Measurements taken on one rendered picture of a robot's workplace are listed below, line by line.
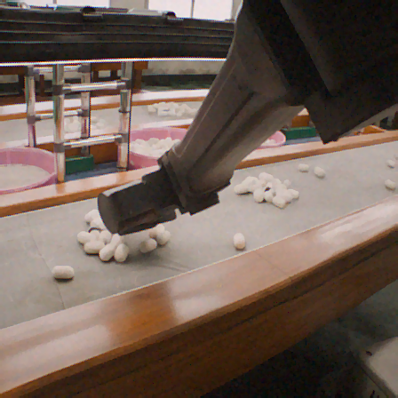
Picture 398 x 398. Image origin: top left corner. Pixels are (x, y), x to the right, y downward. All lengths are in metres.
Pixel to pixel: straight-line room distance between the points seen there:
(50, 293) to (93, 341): 0.14
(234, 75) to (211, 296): 0.38
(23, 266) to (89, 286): 0.12
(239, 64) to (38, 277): 0.49
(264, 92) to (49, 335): 0.39
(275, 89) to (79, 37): 0.47
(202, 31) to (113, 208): 0.38
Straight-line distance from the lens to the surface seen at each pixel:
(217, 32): 0.78
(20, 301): 0.60
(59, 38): 0.63
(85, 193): 0.85
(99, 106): 1.56
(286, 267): 0.66
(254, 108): 0.24
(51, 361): 0.48
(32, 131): 1.09
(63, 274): 0.62
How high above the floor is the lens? 1.12
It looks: 26 degrees down
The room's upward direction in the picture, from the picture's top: 6 degrees clockwise
